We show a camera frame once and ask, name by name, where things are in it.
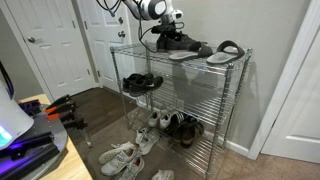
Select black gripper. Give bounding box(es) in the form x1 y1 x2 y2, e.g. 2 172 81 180
151 21 179 36

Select dark grey sneaker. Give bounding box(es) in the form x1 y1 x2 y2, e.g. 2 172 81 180
156 34 168 50
161 33 203 52

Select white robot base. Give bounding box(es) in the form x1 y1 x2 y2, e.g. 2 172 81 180
0 59 35 151

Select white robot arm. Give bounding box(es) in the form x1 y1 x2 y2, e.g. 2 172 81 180
122 0 183 34

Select black slide sandal left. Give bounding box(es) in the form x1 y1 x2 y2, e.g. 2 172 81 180
169 42 213 61

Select black slide sandal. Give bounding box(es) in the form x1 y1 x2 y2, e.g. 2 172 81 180
169 42 213 61
206 40 245 65

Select black slide sandal right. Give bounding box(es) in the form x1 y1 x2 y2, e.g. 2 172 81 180
206 40 245 65

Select black sneaker with swoosh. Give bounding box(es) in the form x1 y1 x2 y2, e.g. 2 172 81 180
129 74 163 97

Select black sneaker behind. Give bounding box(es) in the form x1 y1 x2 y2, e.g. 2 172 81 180
122 73 153 93

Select white panel door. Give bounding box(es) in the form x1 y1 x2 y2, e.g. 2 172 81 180
4 0 94 99
77 0 135 92

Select black white striped sandal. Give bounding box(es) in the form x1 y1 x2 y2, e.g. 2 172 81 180
165 112 184 135

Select brown sandal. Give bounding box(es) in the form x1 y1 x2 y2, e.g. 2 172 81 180
181 122 196 148
191 117 204 135

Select small grey sneaker left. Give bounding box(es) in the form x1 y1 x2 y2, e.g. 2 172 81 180
135 127 147 145

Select black orange clamp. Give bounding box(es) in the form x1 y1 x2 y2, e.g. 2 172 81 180
45 94 88 130

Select grey knit sneaker orange insole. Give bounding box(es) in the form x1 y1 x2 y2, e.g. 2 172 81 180
101 148 137 176

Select white swoosh sneaker lone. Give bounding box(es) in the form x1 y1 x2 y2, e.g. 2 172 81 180
98 142 135 165

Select white swoosh sneaker by pair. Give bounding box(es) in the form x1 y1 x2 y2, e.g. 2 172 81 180
151 170 174 180

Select white door at right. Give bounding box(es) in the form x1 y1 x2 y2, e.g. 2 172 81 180
247 0 320 163

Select wooden table top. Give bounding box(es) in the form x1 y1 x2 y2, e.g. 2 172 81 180
18 93 94 180

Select black aluminium rails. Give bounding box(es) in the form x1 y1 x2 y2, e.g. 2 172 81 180
0 99 61 180

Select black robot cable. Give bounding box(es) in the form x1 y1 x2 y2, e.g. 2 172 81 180
96 0 159 54

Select chrome wire shoe rack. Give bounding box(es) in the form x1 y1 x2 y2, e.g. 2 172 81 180
110 43 253 178

